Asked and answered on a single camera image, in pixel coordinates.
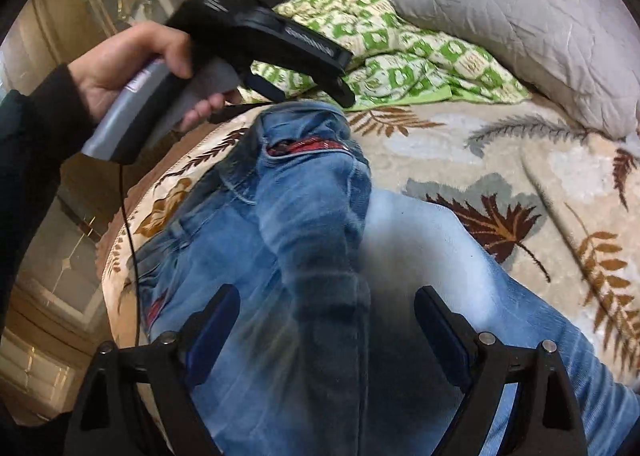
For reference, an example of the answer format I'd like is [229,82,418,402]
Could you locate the grey quilted pillow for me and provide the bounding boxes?
[385,0,640,139]

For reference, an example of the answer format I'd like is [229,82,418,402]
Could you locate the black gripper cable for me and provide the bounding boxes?
[120,162,143,344]

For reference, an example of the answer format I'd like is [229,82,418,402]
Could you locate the blue denim pants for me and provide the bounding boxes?
[132,100,640,456]

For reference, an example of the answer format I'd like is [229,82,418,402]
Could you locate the person's left hand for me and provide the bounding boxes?
[67,22,244,133]

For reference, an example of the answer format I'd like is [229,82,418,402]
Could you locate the person's left forearm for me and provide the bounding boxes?
[0,64,97,317]

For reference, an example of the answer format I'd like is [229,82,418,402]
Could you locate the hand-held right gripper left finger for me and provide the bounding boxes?
[62,284,242,456]

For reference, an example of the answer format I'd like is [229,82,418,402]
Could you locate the green patterned quilt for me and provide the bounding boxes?
[240,0,533,111]

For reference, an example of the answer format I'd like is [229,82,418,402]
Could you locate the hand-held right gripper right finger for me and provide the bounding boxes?
[414,285,590,456]

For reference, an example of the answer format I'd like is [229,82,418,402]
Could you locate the cream leaf print blanket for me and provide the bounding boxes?
[102,96,640,387]

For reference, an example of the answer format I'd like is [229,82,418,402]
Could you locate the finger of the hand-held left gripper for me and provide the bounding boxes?
[244,72,287,101]
[320,70,357,109]

